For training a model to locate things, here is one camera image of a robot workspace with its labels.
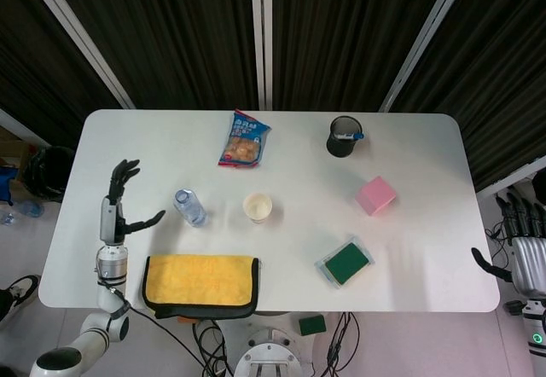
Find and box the black and silver left hand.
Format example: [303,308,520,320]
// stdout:
[99,159,166,246]

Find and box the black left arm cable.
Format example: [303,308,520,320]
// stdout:
[96,281,206,355]

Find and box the transparent plastic water bottle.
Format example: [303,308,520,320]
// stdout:
[172,188,209,228]

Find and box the black cable bundle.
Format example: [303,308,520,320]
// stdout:
[191,319,238,377]
[324,311,360,377]

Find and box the pink foam cube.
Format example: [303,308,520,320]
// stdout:
[354,176,396,216]

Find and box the black mesh pen holder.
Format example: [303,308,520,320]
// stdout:
[326,115,363,158]

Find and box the black and white shoe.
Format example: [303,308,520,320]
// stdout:
[0,275,42,322]

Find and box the light blue folded cloth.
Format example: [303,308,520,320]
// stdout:
[314,235,376,289]

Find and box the blue red snack bag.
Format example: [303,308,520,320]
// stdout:
[218,109,272,169]

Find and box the green and yellow sponge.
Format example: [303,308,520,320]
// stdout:
[323,242,370,285]

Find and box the white paper cup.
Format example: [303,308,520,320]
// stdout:
[242,192,274,224]

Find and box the black and silver right hand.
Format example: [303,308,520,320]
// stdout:
[471,191,546,295]

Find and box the small green sponge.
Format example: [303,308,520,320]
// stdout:
[299,315,328,337]

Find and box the white frame post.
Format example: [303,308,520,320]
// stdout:
[25,0,137,110]
[379,0,481,112]
[250,0,274,111]

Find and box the round white robot base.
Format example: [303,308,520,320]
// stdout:
[233,328,317,377]

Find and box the black round bin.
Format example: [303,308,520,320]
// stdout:
[23,145,76,201]

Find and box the yellow towel with black edge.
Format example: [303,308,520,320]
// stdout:
[142,254,260,321]

